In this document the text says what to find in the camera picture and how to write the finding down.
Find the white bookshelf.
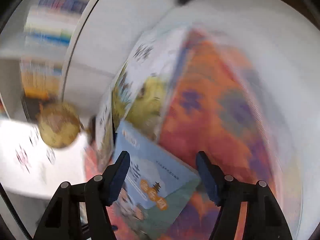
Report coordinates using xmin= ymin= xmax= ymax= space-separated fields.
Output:
xmin=1 ymin=0 xmax=176 ymax=121

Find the floral orange table cloth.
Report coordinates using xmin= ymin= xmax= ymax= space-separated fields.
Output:
xmin=85 ymin=28 xmax=291 ymax=240

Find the white cover picture book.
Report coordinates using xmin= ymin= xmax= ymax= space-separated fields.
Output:
xmin=95 ymin=27 xmax=188 ymax=168

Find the light blue illustrated book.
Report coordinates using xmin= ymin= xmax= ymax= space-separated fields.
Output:
xmin=108 ymin=121 xmax=200 ymax=239

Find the yellow antique globe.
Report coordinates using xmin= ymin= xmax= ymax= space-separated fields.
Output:
xmin=37 ymin=102 xmax=84 ymax=148

